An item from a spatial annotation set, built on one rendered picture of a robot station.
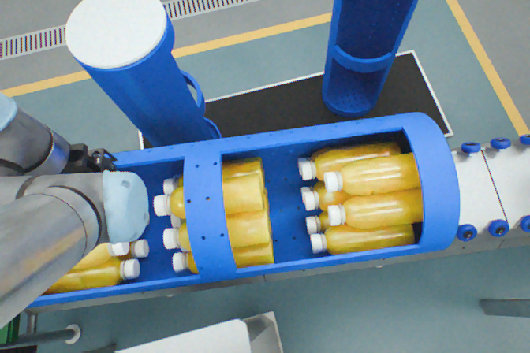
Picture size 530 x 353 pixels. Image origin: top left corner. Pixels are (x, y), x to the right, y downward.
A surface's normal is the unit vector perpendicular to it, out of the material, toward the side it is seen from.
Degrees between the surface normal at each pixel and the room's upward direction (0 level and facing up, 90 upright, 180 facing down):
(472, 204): 0
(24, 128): 90
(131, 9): 0
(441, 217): 42
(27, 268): 87
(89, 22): 0
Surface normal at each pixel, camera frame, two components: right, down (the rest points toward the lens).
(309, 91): -0.04, -0.36
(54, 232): 0.89, -0.45
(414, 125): -0.11, -0.78
